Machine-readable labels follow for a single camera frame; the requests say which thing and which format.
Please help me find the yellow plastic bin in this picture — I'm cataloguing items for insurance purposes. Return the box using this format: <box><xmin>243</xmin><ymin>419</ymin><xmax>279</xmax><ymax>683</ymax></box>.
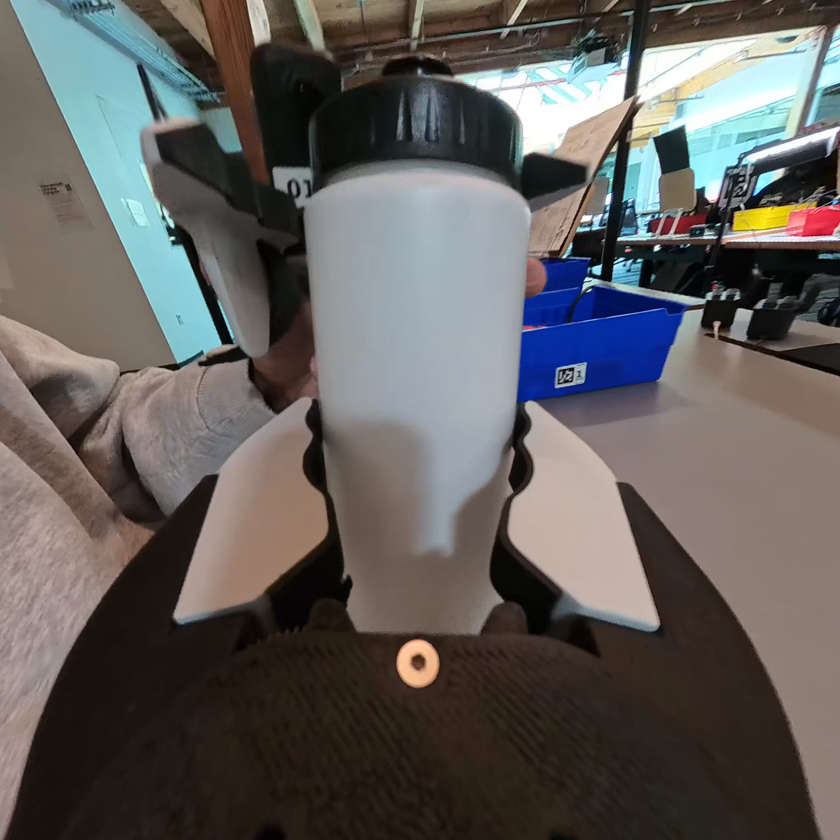
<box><xmin>732</xmin><ymin>205</ymin><xmax>799</xmax><ymax>232</ymax></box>

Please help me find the large wall notice paper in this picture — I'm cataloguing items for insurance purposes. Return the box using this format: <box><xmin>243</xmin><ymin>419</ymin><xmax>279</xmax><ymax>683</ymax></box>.
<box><xmin>38</xmin><ymin>179</ymin><xmax>94</xmax><ymax>232</ymax></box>

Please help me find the ceiling projector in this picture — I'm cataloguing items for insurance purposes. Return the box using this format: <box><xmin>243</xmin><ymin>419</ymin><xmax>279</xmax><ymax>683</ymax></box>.
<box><xmin>570</xmin><ymin>36</ymin><xmax>618</xmax><ymax>70</ymax></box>

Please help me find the person's left forearm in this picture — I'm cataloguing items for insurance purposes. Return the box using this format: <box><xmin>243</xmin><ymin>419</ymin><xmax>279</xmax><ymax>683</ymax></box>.
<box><xmin>66</xmin><ymin>351</ymin><xmax>280</xmax><ymax>522</ymax></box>

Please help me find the white water bottle black lid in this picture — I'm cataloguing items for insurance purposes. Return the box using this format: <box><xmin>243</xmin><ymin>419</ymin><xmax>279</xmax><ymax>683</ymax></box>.
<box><xmin>302</xmin><ymin>56</ymin><xmax>534</xmax><ymax>636</ymax></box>

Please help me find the wooden table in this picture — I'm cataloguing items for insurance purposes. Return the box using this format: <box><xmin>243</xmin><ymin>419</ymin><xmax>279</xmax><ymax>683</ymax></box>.
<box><xmin>617</xmin><ymin>230</ymin><xmax>840</xmax><ymax>290</ymax></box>

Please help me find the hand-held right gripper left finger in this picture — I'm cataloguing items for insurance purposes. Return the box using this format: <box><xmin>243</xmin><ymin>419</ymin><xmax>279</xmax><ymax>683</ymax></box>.
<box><xmin>172</xmin><ymin>397</ymin><xmax>349</xmax><ymax>631</ymax></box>

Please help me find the brown cardboard instruction board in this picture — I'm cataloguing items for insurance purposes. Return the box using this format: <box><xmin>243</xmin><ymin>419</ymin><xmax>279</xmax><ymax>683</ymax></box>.
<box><xmin>525</xmin><ymin>95</ymin><xmax>642</xmax><ymax>258</ymax></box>

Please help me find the wooden document stand black board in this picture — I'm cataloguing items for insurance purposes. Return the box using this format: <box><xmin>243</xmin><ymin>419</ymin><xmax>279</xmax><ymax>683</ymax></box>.
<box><xmin>651</xmin><ymin>125</ymin><xmax>698</xmax><ymax>232</ymax></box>

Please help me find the blue plastic bin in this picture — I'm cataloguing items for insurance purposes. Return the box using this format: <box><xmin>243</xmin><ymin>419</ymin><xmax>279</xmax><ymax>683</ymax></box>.
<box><xmin>517</xmin><ymin>285</ymin><xmax>688</xmax><ymax>403</ymax></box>
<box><xmin>524</xmin><ymin>256</ymin><xmax>593</xmax><ymax>309</ymax></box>

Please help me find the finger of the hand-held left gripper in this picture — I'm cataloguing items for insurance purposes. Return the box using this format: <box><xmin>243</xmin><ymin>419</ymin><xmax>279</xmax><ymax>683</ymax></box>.
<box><xmin>141</xmin><ymin>121</ymin><xmax>309</xmax><ymax>361</ymax></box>
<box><xmin>521</xmin><ymin>152</ymin><xmax>588</xmax><ymax>212</ymax></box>

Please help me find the black framed marker sign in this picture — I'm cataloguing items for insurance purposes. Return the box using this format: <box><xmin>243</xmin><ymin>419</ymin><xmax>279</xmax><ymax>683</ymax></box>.
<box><xmin>718</xmin><ymin>164</ymin><xmax>756</xmax><ymax>206</ymax></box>

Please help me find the black floor lamp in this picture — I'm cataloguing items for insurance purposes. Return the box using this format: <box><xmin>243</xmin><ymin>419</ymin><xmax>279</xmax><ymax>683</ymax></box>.
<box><xmin>600</xmin><ymin>0</ymin><xmax>652</xmax><ymax>284</ymax></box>

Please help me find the black desk mat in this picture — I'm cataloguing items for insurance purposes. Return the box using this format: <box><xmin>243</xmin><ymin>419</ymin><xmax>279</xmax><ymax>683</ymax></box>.
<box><xmin>722</xmin><ymin>328</ymin><xmax>840</xmax><ymax>376</ymax></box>

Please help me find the person's left hand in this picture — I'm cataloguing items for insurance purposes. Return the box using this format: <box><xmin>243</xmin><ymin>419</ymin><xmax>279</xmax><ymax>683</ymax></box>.
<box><xmin>251</xmin><ymin>305</ymin><xmax>322</xmax><ymax>411</ymax></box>

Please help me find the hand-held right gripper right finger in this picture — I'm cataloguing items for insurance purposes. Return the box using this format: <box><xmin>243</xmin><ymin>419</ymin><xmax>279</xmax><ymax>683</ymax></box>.
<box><xmin>490</xmin><ymin>399</ymin><xmax>661</xmax><ymax>634</ymax></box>

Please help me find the black battery charger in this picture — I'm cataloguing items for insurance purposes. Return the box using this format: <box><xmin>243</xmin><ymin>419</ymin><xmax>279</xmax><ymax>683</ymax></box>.
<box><xmin>747</xmin><ymin>295</ymin><xmax>799</xmax><ymax>342</ymax></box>
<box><xmin>700</xmin><ymin>282</ymin><xmax>744</xmax><ymax>330</ymax></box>

